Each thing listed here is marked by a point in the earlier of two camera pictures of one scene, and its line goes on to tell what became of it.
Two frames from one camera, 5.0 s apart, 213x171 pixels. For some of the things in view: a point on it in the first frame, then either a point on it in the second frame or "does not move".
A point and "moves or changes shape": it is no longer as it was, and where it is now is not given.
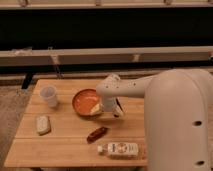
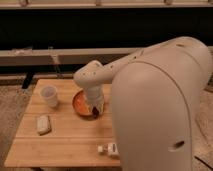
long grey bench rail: [107, 55] does not move
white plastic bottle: [124, 150] does not move
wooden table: [65, 124] does not move
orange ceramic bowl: [85, 100] does not move
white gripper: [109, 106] -> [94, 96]
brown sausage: [96, 133] moves or changes shape
